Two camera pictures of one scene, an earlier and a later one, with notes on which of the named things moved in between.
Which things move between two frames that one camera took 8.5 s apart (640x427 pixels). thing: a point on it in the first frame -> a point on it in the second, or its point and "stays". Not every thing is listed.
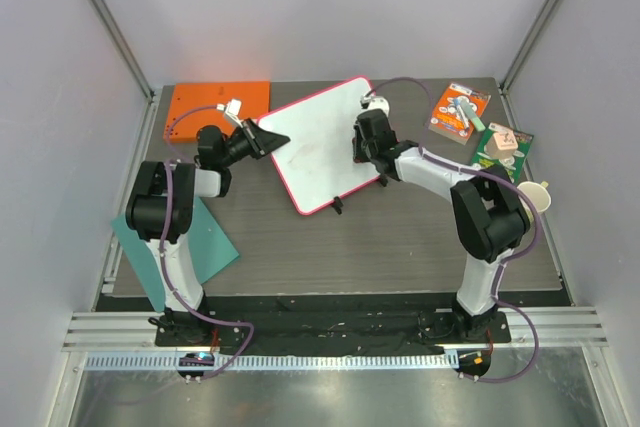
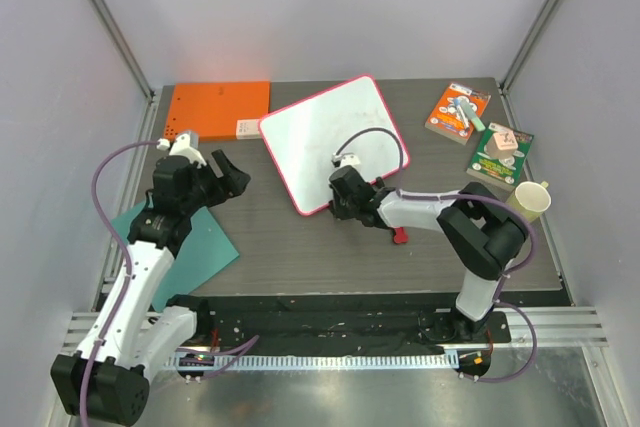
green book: [514, 165] stays
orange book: [448, 120] stays
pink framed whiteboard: [318, 164] stays
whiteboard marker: [458, 104] stays
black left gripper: [261, 142] -> [232, 177]
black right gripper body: [361, 144] -> [342, 202]
